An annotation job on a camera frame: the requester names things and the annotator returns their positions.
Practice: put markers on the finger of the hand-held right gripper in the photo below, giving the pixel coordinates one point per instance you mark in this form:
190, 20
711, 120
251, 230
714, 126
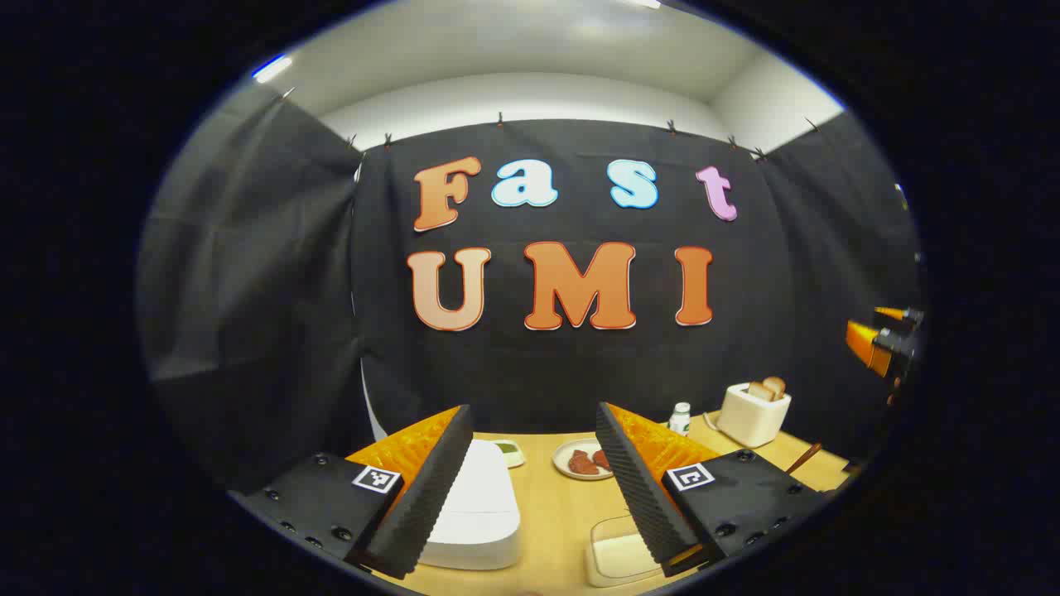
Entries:
894, 313
865, 343

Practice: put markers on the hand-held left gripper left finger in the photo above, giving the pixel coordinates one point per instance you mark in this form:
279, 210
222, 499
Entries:
431, 497

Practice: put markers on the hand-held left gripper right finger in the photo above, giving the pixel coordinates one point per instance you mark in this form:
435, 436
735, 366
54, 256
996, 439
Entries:
638, 488

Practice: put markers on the white rice cooker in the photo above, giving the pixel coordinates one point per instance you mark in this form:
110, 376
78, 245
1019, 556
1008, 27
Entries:
480, 505

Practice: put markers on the white rice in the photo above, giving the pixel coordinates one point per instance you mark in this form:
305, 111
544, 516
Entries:
621, 559

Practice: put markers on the brown wooden spoon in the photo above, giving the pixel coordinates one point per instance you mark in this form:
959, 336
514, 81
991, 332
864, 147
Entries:
805, 457

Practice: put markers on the red meat piece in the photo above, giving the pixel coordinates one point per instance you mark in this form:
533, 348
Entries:
582, 463
603, 459

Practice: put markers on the clear plastic box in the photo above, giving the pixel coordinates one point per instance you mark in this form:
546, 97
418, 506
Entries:
617, 530

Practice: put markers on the white round plate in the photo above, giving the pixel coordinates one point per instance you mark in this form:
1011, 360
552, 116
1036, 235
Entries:
563, 463

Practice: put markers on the white bottle green cap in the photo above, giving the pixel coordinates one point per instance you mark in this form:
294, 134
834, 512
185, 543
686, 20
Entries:
680, 420

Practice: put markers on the small white sauce dish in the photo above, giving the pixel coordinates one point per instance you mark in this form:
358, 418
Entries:
507, 451

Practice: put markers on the toast bread slice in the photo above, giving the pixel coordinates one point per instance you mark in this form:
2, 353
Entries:
776, 386
759, 391

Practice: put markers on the black backdrop cloth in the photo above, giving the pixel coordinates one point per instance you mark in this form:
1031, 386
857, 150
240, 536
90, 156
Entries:
580, 372

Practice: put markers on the white toaster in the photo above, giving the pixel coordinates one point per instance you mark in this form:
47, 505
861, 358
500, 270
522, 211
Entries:
749, 420

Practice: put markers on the ceiling light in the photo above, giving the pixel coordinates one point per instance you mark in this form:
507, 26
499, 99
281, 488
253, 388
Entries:
272, 69

